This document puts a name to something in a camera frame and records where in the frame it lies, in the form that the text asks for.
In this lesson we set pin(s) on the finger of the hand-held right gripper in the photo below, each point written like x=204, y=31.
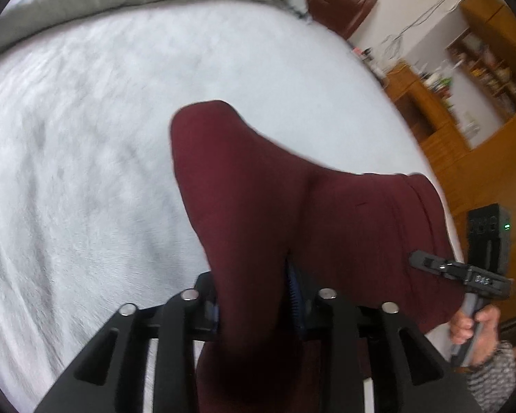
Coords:
x=434, y=264

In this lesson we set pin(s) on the maroon pants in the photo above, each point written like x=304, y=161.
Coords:
x=249, y=189

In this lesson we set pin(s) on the wooden shelf cabinet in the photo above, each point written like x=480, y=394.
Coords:
x=499, y=38

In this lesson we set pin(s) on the white fleece bed blanket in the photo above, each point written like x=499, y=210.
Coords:
x=90, y=137

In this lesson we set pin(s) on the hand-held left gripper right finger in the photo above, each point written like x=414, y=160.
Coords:
x=294, y=299

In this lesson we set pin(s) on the cluster of bottles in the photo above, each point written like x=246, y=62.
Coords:
x=436, y=81

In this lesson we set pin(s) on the wooden dresser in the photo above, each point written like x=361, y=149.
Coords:
x=430, y=116

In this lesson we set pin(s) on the person's right hand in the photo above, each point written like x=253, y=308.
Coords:
x=492, y=327

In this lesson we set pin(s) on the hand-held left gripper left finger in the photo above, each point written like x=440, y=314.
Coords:
x=206, y=314

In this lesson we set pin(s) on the person's right forearm checkered sleeve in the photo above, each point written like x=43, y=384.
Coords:
x=494, y=378

